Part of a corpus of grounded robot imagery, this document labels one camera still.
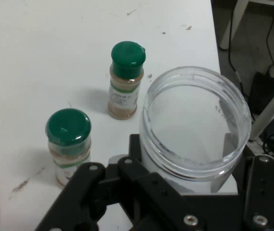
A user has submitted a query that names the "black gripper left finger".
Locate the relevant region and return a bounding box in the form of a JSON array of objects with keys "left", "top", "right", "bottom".
[{"left": 35, "top": 134, "right": 209, "bottom": 231}]

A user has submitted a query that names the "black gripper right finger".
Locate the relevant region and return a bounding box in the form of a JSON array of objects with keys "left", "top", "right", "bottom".
[{"left": 223, "top": 133, "right": 274, "bottom": 231}]

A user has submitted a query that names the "tall clear plastic jar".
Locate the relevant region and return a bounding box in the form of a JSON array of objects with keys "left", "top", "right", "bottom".
[{"left": 138, "top": 66, "right": 252, "bottom": 195}]

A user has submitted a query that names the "spice bottle sealed green cap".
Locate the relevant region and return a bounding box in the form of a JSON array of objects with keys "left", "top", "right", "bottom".
[{"left": 45, "top": 108, "right": 92, "bottom": 188}]

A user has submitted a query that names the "black power adapter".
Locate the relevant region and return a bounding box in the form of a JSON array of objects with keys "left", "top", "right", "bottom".
[{"left": 249, "top": 71, "right": 274, "bottom": 115}]

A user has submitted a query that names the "spice bottle tabbed green cap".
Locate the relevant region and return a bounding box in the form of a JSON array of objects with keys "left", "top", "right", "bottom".
[{"left": 107, "top": 41, "right": 147, "bottom": 120}]

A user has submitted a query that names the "black cable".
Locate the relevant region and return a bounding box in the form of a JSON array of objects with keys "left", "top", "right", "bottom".
[{"left": 227, "top": 0, "right": 250, "bottom": 99}]

